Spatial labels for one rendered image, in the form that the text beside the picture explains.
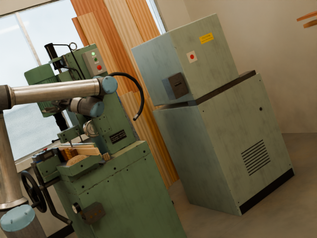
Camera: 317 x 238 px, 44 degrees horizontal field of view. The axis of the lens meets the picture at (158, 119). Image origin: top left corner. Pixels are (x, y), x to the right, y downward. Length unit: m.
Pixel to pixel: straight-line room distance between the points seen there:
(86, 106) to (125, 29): 2.14
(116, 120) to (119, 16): 1.80
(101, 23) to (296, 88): 2.04
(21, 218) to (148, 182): 1.03
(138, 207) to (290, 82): 2.13
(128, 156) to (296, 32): 2.03
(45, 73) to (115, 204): 0.92
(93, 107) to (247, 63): 2.52
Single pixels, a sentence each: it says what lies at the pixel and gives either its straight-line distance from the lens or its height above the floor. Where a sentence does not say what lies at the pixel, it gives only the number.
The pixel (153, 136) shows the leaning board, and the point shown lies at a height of 0.53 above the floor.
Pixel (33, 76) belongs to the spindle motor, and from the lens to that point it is 2.52.
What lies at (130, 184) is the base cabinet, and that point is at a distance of 2.57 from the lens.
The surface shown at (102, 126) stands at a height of 1.01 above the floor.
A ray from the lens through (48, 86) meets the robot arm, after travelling 1.94.
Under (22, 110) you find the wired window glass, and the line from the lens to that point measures 3.93.
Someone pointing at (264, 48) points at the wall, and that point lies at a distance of 4.11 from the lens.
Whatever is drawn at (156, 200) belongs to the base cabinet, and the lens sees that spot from 2.68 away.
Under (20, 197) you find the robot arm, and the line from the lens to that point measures 2.07.
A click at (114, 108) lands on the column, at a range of 2.64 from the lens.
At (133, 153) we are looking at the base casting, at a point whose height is 0.77.
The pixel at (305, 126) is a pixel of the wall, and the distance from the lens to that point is 4.17.
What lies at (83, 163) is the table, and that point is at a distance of 2.35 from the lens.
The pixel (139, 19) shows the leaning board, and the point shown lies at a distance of 4.29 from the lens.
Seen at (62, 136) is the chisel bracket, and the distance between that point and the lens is 2.57.
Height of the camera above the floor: 1.33
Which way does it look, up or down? 10 degrees down
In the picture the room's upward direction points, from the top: 22 degrees counter-clockwise
